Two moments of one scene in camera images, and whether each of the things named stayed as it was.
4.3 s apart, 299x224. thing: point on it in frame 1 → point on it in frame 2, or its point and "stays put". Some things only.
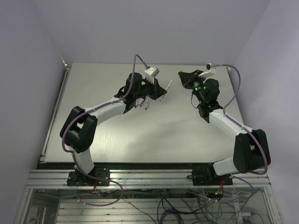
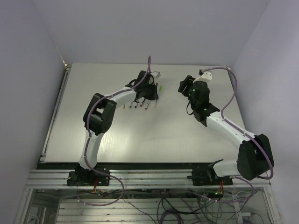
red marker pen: x=147 y=103 stays put
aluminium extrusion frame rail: x=46 y=178 stays put
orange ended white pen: x=167 y=88 → x=155 y=103
